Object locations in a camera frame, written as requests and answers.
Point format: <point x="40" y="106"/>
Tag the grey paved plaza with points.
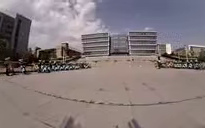
<point x="103" y="83"/>

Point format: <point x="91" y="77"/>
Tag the wide stone stairs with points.
<point x="121" y="58"/>

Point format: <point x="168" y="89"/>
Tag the row of parked bicycles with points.
<point x="186" y="64"/>
<point x="60" y="66"/>

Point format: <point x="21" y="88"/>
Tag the white striped building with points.
<point x="141" y="42"/>

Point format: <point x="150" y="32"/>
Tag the low brown building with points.
<point x="58" y="52"/>

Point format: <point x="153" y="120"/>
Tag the small white building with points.
<point x="164" y="48"/>

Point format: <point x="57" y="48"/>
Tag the robot's own part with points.
<point x="70" y="122"/>
<point x="135" y="123"/>

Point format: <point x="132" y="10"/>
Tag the tall grey building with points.
<point x="18" y="31"/>

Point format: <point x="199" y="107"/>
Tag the person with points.
<point x="8" y="66"/>

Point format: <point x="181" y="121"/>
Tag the low white building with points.
<point x="197" y="50"/>

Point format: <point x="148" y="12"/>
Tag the group of trees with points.
<point x="1" y="48"/>

